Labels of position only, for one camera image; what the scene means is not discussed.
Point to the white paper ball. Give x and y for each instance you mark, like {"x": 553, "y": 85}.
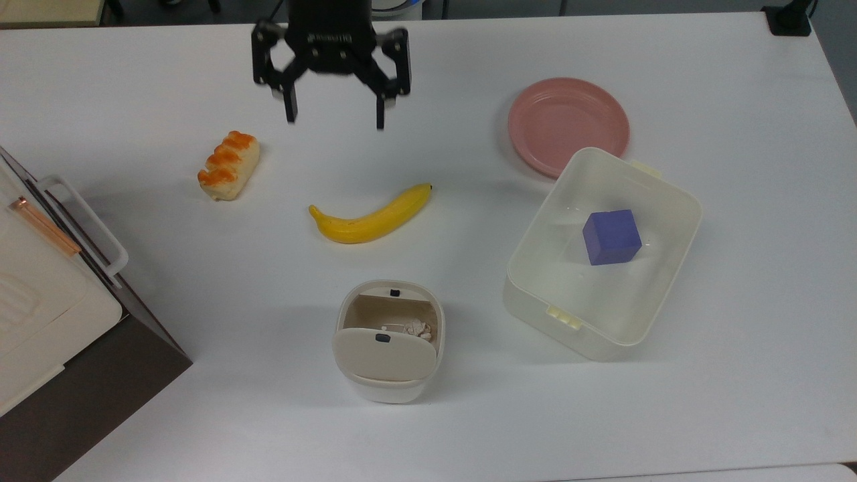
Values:
{"x": 418, "y": 329}

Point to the orange glazed bread loaf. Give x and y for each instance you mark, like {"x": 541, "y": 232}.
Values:
{"x": 227, "y": 167}

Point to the black table clamp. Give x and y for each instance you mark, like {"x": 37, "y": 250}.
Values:
{"x": 790, "y": 23}

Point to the orange strip on box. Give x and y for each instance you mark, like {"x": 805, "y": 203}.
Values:
{"x": 47, "y": 227}

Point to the light wooden desk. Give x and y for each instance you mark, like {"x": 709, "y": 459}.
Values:
{"x": 47, "y": 12}

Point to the blue cube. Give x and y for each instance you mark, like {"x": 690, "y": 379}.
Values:
{"x": 610, "y": 237}

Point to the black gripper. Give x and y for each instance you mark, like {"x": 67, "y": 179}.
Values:
{"x": 329, "y": 33}

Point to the yellow banana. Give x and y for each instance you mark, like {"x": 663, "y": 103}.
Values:
{"x": 368, "y": 224}

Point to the pink plastic plate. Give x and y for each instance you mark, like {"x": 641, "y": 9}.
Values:
{"x": 562, "y": 120}

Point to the dark brown drawer cabinet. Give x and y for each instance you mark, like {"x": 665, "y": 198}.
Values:
{"x": 100, "y": 402}

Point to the cream flip-lid trash can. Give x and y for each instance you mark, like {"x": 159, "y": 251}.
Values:
{"x": 385, "y": 361}

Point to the white plastic storage bin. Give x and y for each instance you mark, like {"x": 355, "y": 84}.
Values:
{"x": 602, "y": 308}

